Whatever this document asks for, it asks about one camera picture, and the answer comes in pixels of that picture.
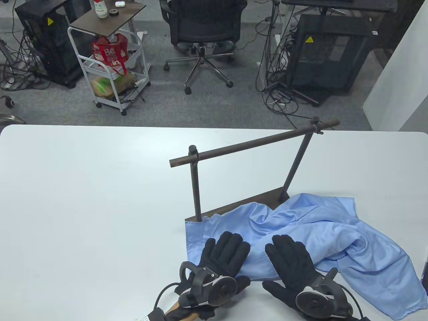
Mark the person's left hand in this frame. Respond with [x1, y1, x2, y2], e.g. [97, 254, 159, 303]
[174, 231, 251, 320]

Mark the person's right hand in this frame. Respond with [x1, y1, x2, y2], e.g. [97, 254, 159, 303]
[262, 234, 335, 311]

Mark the light blue long-sleeve shirt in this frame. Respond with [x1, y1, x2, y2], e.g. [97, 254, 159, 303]
[185, 193, 428, 320]

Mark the dark metal desktop rack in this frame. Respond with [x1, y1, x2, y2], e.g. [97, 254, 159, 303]
[170, 117, 341, 223]

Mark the person's left forearm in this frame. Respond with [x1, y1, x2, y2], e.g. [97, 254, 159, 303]
[147, 300, 208, 321]

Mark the white desktop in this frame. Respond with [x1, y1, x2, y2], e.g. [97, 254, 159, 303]
[0, 125, 428, 321]

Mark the round grey wrist tracker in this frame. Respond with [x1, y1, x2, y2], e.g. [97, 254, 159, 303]
[295, 267, 354, 319]
[179, 262, 238, 307]

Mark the green and yellow bag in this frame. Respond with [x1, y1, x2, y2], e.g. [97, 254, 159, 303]
[91, 72, 137, 99]

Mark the white partition panel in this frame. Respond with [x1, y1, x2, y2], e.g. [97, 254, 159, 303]
[363, 0, 428, 132]

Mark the black computer tower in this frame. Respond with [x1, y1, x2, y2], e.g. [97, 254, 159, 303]
[15, 0, 95, 88]
[287, 13, 376, 91]

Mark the red shopping bag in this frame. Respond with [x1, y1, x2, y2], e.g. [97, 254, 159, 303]
[92, 33, 129, 77]

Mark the black office chair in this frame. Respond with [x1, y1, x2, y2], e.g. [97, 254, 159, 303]
[160, 0, 248, 95]

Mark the grey chair base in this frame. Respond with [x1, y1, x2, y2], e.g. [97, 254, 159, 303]
[0, 95, 26, 126]

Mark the white rolling cart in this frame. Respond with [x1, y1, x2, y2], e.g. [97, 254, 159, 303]
[68, 0, 151, 116]

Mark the dark background desk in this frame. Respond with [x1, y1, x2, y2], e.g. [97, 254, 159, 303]
[281, 0, 398, 14]

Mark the white plastic bottle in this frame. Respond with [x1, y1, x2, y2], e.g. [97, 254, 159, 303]
[93, 0, 108, 19]

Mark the black tracker cable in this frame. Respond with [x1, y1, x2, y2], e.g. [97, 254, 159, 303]
[153, 283, 181, 312]
[344, 287, 365, 321]

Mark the bundle of black floor cables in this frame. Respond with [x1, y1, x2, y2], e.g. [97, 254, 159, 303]
[0, 13, 52, 91]
[256, 13, 321, 129]

